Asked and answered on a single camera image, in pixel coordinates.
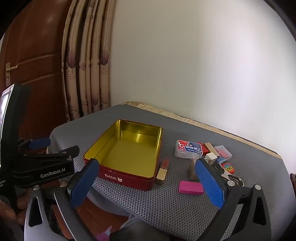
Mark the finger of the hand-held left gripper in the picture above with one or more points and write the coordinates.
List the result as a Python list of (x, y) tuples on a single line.
[(67, 151), (39, 143)]

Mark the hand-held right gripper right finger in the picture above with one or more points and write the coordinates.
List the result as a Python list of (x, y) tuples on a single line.
[(210, 183)]

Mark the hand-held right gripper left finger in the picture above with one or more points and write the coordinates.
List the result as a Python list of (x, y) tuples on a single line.
[(83, 183)]

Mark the pink eraser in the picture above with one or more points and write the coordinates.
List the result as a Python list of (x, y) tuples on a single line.
[(190, 187)]

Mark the small beige orange carton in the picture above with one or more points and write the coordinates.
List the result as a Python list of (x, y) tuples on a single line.
[(192, 171)]

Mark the black white zigzag box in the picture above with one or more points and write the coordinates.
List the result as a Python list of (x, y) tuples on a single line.
[(211, 158)]

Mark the orange tape measure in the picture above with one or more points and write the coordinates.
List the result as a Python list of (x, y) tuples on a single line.
[(229, 167)]

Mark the small blue block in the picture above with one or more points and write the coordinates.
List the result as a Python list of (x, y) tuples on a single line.
[(222, 160)]

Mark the clear box with red contents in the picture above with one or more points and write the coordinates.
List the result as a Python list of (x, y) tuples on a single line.
[(223, 151)]

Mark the clear floss pick box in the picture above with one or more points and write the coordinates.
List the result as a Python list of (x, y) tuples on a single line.
[(188, 149)]

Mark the pink lipstick with gold cap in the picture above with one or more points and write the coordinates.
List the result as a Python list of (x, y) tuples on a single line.
[(163, 171)]

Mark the red tin box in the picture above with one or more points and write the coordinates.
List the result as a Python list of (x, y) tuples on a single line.
[(124, 153)]

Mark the person's left hand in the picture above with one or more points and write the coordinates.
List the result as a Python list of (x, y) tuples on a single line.
[(22, 206)]

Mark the grey honeycomb mat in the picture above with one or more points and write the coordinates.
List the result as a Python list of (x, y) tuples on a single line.
[(161, 204)]

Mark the pink patterned cloth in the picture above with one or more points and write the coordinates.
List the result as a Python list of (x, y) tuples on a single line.
[(104, 234)]

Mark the gold tablecloth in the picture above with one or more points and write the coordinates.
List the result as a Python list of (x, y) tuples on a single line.
[(208, 126)]

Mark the person's dark clothed leg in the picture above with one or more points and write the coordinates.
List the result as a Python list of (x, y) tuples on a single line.
[(138, 231)]

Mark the beige patterned curtain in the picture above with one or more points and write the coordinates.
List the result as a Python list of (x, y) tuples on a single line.
[(87, 69)]

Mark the brown wooden door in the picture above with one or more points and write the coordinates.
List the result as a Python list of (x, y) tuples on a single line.
[(34, 46)]

